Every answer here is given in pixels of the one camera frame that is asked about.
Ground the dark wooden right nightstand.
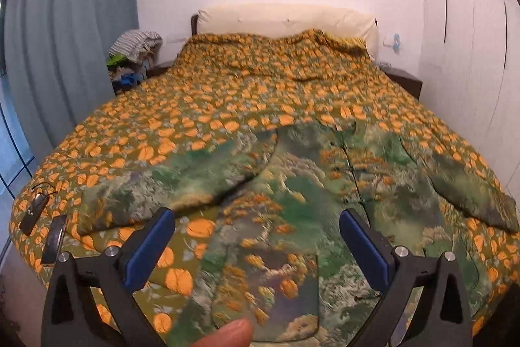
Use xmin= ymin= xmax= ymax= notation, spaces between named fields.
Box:
xmin=379 ymin=65 xmax=423 ymax=100

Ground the left hand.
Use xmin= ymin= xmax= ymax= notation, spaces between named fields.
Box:
xmin=190 ymin=319 xmax=254 ymax=347

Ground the white wardrobe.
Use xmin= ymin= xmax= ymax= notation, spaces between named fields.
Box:
xmin=420 ymin=0 xmax=519 ymax=188

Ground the green landscape print jacket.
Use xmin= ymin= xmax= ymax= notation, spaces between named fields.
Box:
xmin=78 ymin=122 xmax=519 ymax=346

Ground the white wall socket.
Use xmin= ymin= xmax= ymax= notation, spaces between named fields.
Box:
xmin=383 ymin=33 xmax=401 ymax=55

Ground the orange floral green duvet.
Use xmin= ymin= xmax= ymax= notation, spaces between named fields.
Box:
xmin=9 ymin=30 xmax=519 ymax=346

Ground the black clip device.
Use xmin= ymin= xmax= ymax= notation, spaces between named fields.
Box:
xmin=19 ymin=181 xmax=56 ymax=236

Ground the pile of clothes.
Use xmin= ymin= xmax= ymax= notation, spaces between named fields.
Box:
xmin=107 ymin=29 xmax=163 ymax=94

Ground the black phone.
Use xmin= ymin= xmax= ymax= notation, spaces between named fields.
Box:
xmin=41 ymin=214 xmax=68 ymax=266

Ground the blue grey curtain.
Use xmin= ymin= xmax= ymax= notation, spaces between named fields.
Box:
xmin=5 ymin=0 xmax=138 ymax=160

